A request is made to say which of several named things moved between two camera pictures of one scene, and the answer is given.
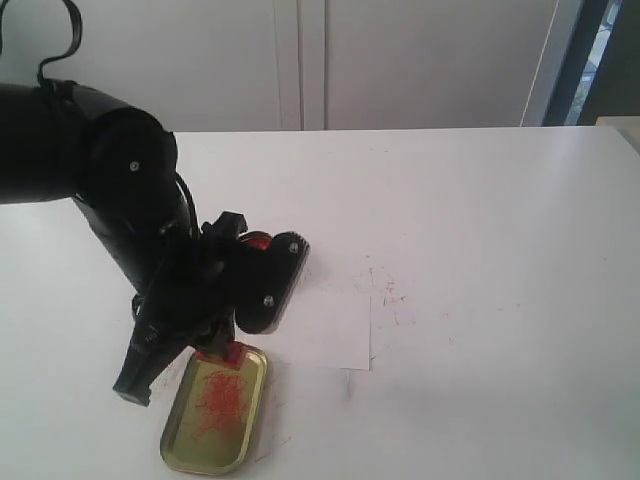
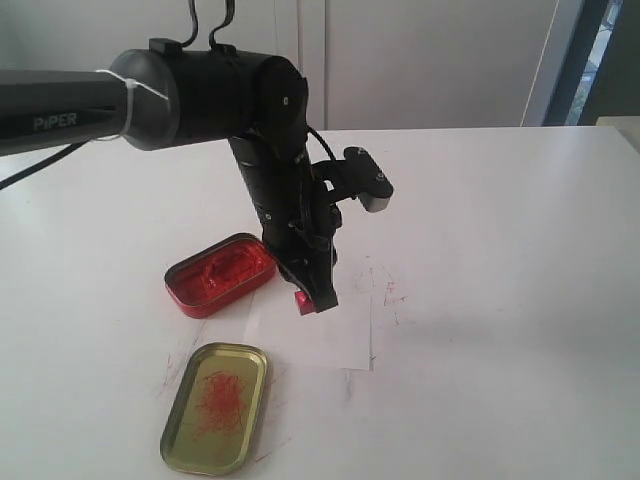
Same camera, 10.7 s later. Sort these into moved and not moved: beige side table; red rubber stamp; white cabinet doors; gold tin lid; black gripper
Moved: black gripper; red rubber stamp
Not moved: beige side table; white cabinet doors; gold tin lid
